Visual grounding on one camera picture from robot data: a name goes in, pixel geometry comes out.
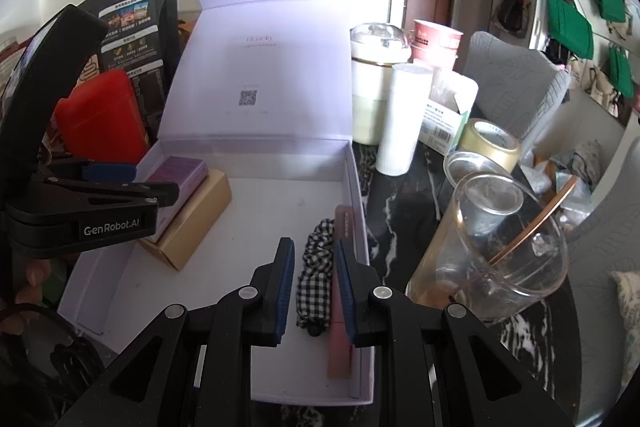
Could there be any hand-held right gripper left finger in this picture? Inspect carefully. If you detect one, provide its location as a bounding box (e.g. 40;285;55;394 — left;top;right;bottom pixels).
55;236;297;427

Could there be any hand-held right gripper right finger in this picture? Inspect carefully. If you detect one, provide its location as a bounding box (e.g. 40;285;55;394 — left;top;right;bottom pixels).
333;238;575;427

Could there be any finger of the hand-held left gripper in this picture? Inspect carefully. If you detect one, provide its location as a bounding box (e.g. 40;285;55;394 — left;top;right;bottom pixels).
34;179;181;221
32;159;139;183

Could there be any black white gingham scrunchie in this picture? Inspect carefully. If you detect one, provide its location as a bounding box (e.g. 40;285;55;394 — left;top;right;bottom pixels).
296;218;335;338

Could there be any purple box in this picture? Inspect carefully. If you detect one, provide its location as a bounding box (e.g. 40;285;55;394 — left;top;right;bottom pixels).
145;155;208;214

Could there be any gold cardboard box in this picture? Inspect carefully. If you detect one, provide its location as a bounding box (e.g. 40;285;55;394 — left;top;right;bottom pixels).
137;169;232;270

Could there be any pink slim box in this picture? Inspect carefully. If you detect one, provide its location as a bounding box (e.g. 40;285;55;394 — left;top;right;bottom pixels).
327;205;353;379

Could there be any white gift box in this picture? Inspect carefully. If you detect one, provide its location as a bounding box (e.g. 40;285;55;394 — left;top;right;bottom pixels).
57;0;373;405

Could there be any person's left hand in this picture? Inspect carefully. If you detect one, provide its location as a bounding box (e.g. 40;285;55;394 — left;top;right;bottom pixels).
14;259;52;334

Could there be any red canister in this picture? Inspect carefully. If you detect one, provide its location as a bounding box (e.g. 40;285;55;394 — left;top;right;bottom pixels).
54;69;151;165

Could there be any clear glass jar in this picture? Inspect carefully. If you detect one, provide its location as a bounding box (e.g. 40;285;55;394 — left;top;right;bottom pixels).
407;172;571;325

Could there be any black snack bag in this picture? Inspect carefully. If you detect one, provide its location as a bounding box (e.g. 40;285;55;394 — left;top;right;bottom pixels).
80;0;181;142

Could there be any small glass cup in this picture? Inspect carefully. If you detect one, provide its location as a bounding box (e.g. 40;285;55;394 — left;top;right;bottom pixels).
443;151;501;188

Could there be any paper towel roll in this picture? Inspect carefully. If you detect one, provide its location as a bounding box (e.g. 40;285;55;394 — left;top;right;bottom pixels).
376;63;434;176

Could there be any white green carton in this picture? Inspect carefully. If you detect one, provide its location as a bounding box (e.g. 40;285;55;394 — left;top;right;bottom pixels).
419;74;478;155

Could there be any beige tape roll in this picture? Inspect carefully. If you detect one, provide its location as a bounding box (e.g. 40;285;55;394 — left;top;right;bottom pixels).
457;118;522;172

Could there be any copper straw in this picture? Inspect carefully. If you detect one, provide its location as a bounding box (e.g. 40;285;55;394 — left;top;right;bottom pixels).
487;184;576;268

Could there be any pile of plastic bags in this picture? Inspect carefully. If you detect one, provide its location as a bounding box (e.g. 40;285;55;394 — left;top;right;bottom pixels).
530;139;601;218

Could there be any pink paper cup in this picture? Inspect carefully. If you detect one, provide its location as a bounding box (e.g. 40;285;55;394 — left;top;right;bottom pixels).
412;19;465;70

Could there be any grey chair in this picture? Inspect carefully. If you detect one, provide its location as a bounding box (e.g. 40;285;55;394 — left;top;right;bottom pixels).
462;31;571;142
565;187;640;427

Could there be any floral cushion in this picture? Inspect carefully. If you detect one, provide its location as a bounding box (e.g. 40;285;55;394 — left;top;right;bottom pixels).
610;271;640;343

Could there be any dark hanging bag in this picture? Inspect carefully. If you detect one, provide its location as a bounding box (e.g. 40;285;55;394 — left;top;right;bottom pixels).
492;0;531;38

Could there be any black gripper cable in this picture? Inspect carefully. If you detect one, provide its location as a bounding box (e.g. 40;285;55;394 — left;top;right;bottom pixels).
0;304;83;345

